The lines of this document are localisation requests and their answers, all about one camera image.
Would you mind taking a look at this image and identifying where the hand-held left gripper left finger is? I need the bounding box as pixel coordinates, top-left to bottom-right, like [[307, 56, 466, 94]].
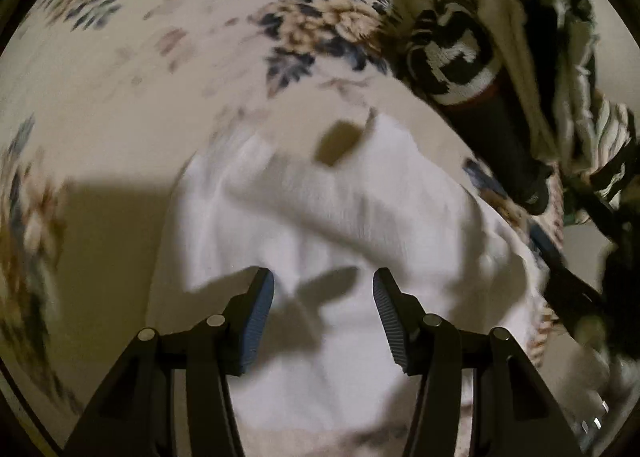
[[64, 267, 276, 457]]

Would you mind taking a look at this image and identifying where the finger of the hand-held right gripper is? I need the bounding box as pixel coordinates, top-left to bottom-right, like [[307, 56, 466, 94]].
[[565, 172, 632, 248], [529, 223, 603, 308]]

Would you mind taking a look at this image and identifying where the plain black folded garment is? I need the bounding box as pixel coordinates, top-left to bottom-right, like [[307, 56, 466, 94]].
[[437, 80, 553, 217]]

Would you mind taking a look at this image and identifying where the white t-shirt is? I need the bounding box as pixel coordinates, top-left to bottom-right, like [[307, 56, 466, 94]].
[[147, 110, 551, 438]]

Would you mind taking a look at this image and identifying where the stack of folded dark clothes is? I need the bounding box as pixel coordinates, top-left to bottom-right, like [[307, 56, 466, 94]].
[[460, 0, 640, 218]]

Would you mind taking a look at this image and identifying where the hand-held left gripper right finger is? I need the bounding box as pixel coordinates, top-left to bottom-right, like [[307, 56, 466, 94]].
[[372, 267, 583, 457]]

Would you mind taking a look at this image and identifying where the floral bedspread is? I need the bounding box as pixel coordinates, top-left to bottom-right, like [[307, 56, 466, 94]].
[[0, 0, 566, 457]]

